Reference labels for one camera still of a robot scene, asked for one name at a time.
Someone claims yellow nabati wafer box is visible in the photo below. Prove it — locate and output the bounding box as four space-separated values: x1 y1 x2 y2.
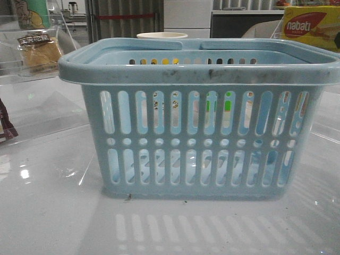
280 5 339 52

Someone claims dark maroon snack packet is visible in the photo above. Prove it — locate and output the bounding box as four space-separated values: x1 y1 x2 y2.
0 100 19 143

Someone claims packaged bread slice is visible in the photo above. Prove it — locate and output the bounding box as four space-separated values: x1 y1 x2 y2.
17 33 63 74

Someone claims green yellow cartoon carton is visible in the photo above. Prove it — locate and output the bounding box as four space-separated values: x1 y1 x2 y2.
14 0 50 30

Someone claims light blue plastic basket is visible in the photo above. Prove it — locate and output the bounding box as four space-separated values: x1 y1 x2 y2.
58 38 339 200

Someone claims white cabinet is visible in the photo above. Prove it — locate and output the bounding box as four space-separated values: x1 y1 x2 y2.
164 1 213 38

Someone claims clear acrylic shelf left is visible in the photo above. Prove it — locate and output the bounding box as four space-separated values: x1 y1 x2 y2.
1 15 88 149

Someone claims white paper cup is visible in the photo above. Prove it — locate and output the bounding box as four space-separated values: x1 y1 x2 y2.
137 32 188 39

